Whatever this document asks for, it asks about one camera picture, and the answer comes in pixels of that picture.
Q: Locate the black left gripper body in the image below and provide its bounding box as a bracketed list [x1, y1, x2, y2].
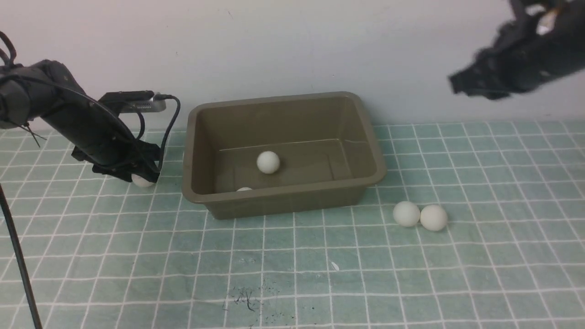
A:
[71, 139, 161, 183]

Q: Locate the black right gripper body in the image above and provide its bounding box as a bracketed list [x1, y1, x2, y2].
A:
[448, 0, 585, 101]

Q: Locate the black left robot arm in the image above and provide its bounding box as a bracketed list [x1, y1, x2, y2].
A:
[0, 33, 164, 183]

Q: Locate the green checkered table cloth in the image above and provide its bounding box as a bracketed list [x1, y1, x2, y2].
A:
[0, 121, 585, 329]

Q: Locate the black stand pole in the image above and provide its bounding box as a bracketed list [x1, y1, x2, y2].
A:
[0, 187, 43, 329]

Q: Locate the brown plastic bin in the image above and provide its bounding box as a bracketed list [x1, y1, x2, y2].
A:
[182, 91, 387, 219]

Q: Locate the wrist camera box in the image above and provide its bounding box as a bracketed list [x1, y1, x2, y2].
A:
[98, 91, 166, 114]

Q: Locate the black camera cable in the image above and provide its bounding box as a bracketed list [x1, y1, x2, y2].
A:
[133, 94, 181, 172]

